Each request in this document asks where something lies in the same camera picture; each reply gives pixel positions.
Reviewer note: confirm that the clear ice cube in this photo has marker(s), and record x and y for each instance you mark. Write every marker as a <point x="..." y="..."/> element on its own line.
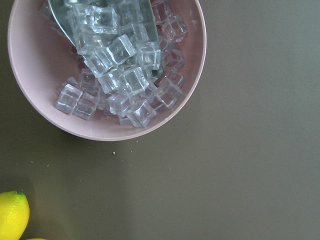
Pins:
<point x="168" y="92"/>
<point x="120" y="50"/>
<point x="103" y="20"/>
<point x="141" y="114"/>
<point x="68" y="99"/>
<point x="148" y="55"/>

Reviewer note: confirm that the metal ice scoop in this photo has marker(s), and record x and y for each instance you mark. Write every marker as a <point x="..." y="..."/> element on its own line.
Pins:
<point x="135" y="19"/>

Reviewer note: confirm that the yellow lemon near strawberry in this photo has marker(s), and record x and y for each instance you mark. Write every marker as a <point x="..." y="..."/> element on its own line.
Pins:
<point x="14" y="215"/>

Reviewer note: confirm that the yellow lemon far side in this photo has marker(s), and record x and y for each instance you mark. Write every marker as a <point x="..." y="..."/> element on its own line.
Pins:
<point x="36" y="239"/>

